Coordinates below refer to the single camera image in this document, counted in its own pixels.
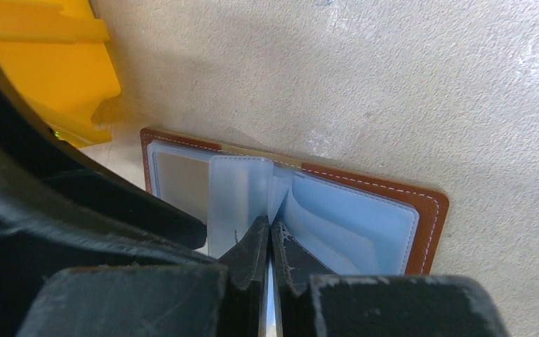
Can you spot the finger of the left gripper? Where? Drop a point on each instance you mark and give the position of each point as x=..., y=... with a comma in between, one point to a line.
x=61, y=209

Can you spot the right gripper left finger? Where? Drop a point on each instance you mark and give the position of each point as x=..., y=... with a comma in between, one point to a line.
x=223, y=299

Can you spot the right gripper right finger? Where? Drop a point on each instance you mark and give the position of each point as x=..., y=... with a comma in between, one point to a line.
x=315, y=301

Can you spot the brown leather card holder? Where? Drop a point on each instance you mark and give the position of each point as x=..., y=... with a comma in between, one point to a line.
x=353, y=223

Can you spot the yellow plastic divided bin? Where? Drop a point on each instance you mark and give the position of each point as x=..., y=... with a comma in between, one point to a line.
x=54, y=54

